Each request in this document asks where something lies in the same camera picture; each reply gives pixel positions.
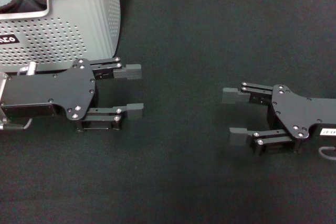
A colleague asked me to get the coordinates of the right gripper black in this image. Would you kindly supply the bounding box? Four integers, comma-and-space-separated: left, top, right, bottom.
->
221, 81, 336, 157

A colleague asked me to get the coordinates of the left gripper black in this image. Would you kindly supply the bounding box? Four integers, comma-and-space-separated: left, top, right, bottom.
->
0, 56, 144, 133

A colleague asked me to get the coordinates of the grey perforated plastic storage basket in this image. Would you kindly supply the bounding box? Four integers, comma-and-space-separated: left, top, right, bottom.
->
0, 0, 122, 74

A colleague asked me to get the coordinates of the black tablecloth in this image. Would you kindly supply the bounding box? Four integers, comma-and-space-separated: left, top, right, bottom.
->
0, 0, 336, 224

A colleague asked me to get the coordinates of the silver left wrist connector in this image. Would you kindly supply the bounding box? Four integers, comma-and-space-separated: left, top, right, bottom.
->
17, 61, 38, 77

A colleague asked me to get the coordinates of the black cloth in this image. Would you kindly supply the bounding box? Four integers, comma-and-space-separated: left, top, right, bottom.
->
0, 0, 48, 14

